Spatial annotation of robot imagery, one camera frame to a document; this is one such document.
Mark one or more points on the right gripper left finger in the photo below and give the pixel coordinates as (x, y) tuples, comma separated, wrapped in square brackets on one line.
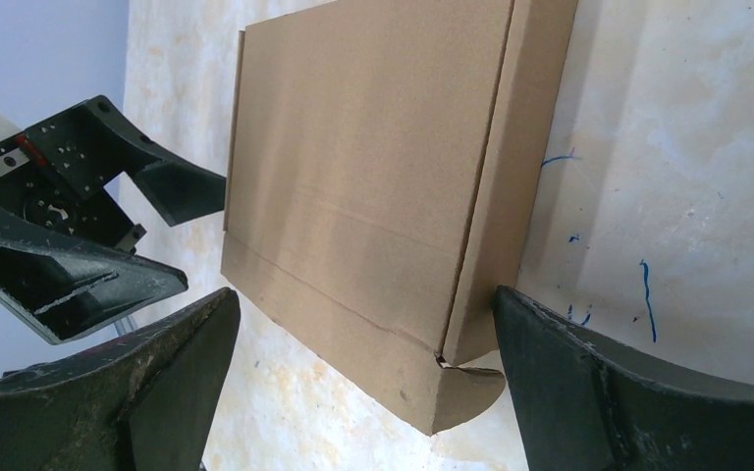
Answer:
[(142, 401)]

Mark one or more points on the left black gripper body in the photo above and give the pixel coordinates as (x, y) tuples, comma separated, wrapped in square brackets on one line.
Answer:
[(32, 188)]

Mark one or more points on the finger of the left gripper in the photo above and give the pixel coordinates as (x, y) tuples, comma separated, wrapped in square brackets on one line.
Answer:
[(65, 287), (176, 188)]

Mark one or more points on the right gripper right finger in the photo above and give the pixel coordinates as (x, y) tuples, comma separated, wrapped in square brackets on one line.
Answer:
[(584, 401)]

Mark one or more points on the brown cardboard box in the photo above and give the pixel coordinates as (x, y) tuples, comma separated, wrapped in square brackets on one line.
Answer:
[(385, 164)]

